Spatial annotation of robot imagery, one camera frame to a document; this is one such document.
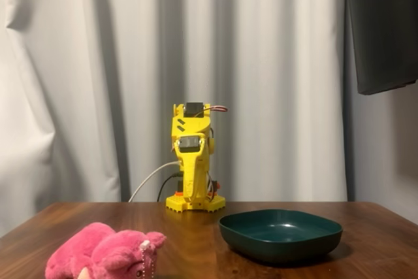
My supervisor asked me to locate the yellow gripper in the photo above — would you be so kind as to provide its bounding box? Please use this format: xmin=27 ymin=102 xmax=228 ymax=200
xmin=172 ymin=133 xmax=212 ymax=203

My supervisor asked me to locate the pink plush bear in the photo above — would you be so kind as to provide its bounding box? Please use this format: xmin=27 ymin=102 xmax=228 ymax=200
xmin=44 ymin=222 xmax=167 ymax=279

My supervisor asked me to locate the yellow perforated robot base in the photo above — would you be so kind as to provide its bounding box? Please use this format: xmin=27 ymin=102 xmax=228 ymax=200
xmin=165 ymin=193 xmax=227 ymax=214

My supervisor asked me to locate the dark teal plate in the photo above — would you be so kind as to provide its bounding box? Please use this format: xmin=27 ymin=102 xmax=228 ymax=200
xmin=218 ymin=209 xmax=344 ymax=263

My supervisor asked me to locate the white curtain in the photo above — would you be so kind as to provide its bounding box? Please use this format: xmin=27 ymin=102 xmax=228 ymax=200
xmin=0 ymin=0 xmax=418 ymax=238

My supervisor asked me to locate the dark grey hanging panel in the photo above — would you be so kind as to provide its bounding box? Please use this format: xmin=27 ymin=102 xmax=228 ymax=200
xmin=345 ymin=0 xmax=418 ymax=96

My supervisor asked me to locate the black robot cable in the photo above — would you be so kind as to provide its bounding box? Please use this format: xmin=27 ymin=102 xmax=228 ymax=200
xmin=156 ymin=174 xmax=180 ymax=203

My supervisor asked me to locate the white power cable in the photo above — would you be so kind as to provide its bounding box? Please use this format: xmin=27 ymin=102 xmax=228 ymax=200
xmin=128 ymin=161 xmax=181 ymax=203

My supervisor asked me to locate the red white servo wire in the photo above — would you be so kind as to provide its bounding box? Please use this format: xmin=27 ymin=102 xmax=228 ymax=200
xmin=201 ymin=104 xmax=229 ymax=114

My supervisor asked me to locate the silver ball chain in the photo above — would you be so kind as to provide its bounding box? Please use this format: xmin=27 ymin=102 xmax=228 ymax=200
xmin=138 ymin=241 xmax=151 ymax=279

